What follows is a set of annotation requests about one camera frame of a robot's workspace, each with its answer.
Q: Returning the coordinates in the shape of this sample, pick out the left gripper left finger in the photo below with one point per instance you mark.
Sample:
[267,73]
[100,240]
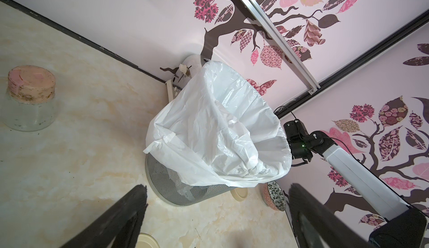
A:
[118,227]

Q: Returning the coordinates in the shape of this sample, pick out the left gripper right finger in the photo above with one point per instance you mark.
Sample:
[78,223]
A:
[315,226]

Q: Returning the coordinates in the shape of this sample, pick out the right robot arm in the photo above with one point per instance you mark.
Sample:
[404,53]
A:
[405,225]

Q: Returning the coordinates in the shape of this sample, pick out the left glass jar beige lid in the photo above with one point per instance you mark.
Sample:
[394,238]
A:
[146,241]

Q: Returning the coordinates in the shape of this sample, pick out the patterned ceramic bowl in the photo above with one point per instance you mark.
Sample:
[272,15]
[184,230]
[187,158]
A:
[273,196]

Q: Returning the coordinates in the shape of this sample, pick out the grey mesh trash bin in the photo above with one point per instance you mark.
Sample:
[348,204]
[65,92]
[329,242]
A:
[168,186]

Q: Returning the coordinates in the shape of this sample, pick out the white plastic trash bag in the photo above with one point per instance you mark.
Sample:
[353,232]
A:
[219,130]

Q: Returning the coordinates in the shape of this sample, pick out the small bottle with cork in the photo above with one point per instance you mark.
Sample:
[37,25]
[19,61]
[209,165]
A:
[29,104]

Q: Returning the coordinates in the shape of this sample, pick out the mint green toaster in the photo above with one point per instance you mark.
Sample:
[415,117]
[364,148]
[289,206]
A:
[183,74]

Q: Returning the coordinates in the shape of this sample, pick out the aluminium rail back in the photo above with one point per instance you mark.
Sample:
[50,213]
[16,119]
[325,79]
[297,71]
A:
[297,65]

